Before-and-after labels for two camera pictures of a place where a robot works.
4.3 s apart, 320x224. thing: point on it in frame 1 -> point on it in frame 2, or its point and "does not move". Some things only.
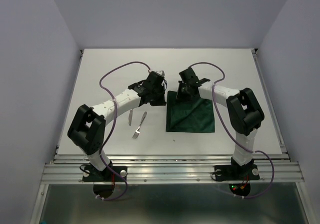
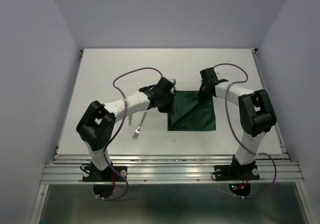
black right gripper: x=179 y=95 -> x=201 y=95
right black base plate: x=236 y=173 does not move
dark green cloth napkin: x=195 y=116 does not move
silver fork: x=137 y=131 does not move
